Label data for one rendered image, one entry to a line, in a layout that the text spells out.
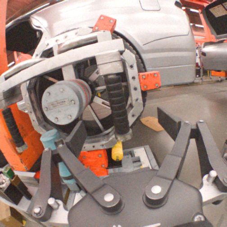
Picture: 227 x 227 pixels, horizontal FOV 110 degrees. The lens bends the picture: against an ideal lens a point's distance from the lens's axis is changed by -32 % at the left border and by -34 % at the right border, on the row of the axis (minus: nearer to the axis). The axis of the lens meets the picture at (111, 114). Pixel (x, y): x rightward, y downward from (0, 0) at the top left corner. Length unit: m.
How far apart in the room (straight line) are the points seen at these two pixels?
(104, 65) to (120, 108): 0.09
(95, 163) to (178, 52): 1.00
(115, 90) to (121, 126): 0.08
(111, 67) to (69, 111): 0.18
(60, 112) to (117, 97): 0.19
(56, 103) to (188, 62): 1.02
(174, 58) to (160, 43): 0.17
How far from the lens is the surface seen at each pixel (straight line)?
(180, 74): 1.05
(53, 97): 0.36
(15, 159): 0.77
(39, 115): 0.65
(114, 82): 0.24
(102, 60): 0.24
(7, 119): 0.41
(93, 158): 0.60
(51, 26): 1.11
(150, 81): 0.49
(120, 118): 0.26
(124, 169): 0.93
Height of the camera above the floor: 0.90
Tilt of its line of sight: 19 degrees down
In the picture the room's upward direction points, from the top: 12 degrees counter-clockwise
